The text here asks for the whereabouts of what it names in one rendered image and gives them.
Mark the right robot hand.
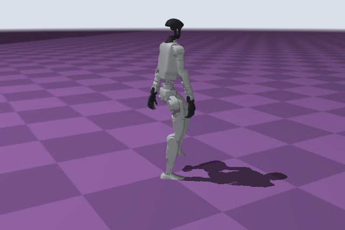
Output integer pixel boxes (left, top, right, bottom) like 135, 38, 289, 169
185, 96, 196, 118

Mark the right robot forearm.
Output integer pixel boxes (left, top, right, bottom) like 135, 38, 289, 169
181, 71, 195, 101

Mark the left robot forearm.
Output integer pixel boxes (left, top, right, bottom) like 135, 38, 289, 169
151, 69, 162, 93

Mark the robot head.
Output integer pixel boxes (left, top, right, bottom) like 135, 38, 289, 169
164, 19, 184, 43

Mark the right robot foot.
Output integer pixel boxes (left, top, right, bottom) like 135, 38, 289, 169
160, 172, 185, 180

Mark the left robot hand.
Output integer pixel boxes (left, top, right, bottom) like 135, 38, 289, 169
148, 87, 157, 110

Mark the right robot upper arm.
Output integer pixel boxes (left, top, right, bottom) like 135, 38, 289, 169
172, 45, 186, 79

